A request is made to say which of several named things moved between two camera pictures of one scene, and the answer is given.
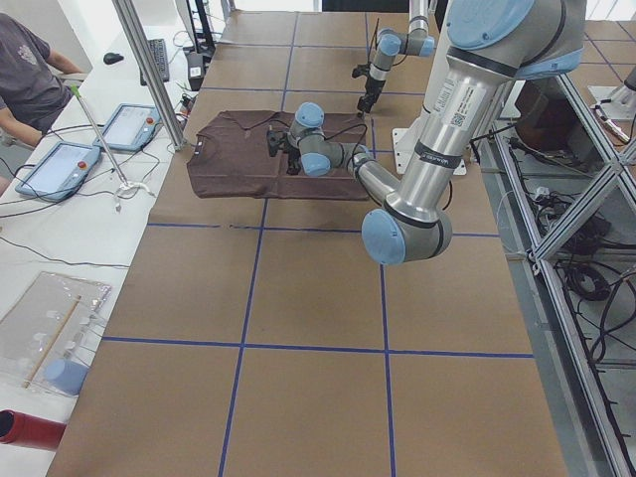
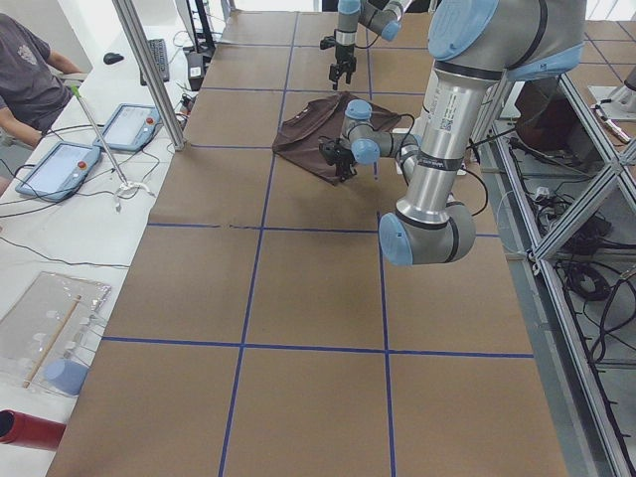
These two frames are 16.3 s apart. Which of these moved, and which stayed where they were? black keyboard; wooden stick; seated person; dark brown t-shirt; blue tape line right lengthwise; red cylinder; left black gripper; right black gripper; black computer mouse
Moved: right black gripper; left black gripper; dark brown t-shirt
Stayed: black keyboard; red cylinder; wooden stick; seated person; blue tape line right lengthwise; black computer mouse
